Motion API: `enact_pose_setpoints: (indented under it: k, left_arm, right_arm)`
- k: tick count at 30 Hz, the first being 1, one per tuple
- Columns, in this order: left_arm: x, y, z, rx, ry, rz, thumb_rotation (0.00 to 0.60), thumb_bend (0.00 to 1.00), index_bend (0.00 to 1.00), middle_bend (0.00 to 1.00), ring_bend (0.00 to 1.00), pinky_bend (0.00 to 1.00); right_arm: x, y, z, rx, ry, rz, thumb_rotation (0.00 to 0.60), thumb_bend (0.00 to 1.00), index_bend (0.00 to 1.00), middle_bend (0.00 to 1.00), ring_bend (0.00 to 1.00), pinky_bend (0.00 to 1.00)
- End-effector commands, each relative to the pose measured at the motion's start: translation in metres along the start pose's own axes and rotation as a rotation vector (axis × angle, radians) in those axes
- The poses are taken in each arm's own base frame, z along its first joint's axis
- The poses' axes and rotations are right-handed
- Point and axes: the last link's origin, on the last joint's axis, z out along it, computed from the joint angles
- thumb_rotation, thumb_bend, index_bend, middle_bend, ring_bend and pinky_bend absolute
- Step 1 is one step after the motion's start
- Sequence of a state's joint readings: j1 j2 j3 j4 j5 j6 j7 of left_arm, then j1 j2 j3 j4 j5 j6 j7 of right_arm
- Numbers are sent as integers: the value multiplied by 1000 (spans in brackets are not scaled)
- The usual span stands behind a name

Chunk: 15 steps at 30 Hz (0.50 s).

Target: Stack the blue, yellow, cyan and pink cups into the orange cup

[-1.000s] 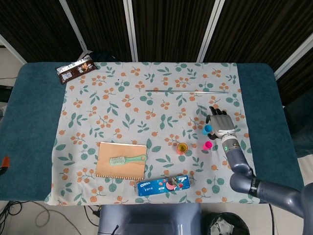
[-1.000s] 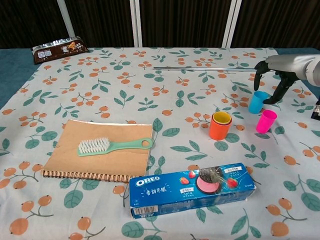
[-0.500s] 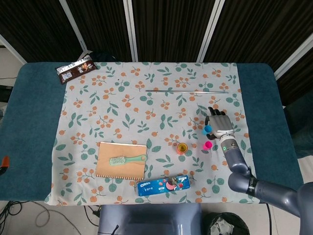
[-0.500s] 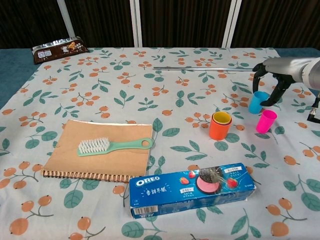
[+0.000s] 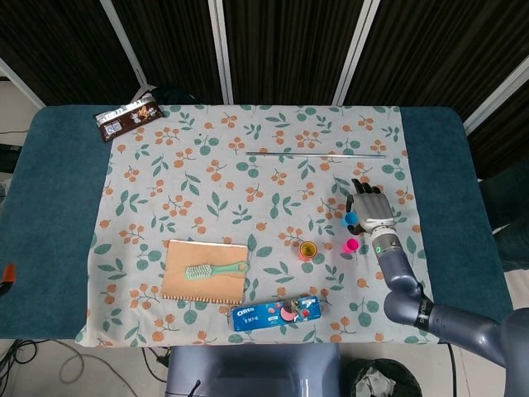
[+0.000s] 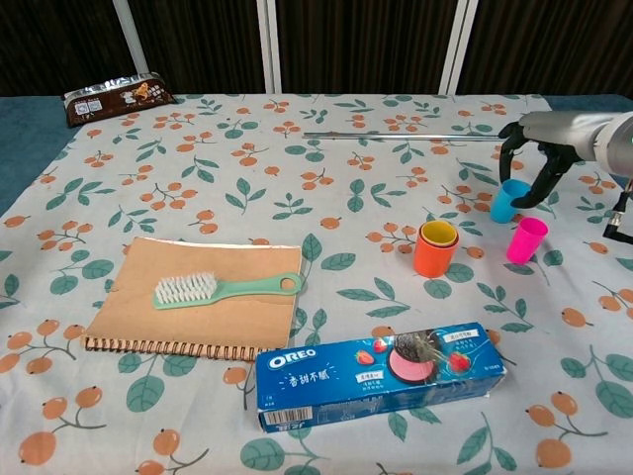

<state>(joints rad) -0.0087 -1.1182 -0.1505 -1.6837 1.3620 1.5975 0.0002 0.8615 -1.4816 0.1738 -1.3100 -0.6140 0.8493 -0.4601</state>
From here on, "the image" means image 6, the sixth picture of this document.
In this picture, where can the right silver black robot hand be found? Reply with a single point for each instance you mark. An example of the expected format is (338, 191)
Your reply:
(559, 133)

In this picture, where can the light blue plastic cup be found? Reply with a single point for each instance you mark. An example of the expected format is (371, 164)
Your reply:
(502, 208)

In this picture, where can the small pink plastic cup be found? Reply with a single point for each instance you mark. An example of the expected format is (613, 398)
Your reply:
(524, 245)

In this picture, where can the yellow plastic cup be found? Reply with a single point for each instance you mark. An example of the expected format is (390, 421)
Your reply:
(437, 231)

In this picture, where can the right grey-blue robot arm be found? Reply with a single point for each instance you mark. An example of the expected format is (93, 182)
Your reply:
(618, 143)

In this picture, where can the large orange plastic cup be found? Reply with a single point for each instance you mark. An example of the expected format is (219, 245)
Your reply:
(435, 262)

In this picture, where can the thin metal rod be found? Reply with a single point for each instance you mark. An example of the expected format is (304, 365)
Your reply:
(395, 135)

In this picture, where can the black folding screen white frames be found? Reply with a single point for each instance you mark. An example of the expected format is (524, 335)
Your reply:
(346, 44)

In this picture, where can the floral leaf print tablecloth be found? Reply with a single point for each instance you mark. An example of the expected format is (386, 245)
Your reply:
(297, 198)

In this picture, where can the blue Oreo cookie box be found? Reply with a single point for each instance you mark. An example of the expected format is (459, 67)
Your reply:
(316, 391)

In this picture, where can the green scrubbing brush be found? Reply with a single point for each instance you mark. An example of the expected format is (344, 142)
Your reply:
(237, 292)

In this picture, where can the kraft spiral notebook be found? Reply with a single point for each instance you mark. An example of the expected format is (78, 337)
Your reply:
(198, 316)

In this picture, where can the brown snack packet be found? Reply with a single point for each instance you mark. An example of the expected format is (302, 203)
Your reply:
(118, 99)

